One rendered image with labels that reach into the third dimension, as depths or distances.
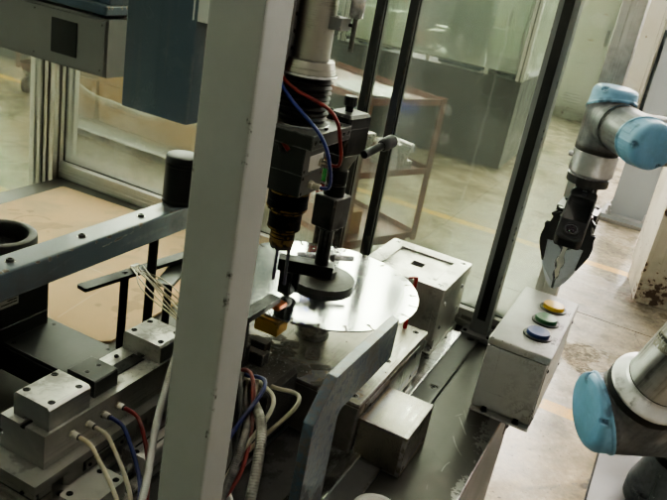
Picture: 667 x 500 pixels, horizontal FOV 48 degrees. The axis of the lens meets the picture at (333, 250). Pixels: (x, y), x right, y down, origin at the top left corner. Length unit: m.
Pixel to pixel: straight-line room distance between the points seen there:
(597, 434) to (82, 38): 0.92
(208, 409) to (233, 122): 0.21
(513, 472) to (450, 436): 1.30
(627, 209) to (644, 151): 4.49
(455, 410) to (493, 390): 0.08
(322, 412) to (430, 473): 0.35
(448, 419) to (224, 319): 0.87
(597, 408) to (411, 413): 0.28
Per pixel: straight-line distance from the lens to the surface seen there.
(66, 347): 1.23
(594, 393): 1.14
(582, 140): 1.32
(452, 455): 1.26
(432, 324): 1.47
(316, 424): 0.89
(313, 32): 0.97
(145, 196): 2.01
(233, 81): 0.46
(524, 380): 1.34
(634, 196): 5.67
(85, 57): 1.18
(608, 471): 1.37
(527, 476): 2.61
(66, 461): 1.05
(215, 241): 0.49
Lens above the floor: 1.47
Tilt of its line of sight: 22 degrees down
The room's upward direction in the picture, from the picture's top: 11 degrees clockwise
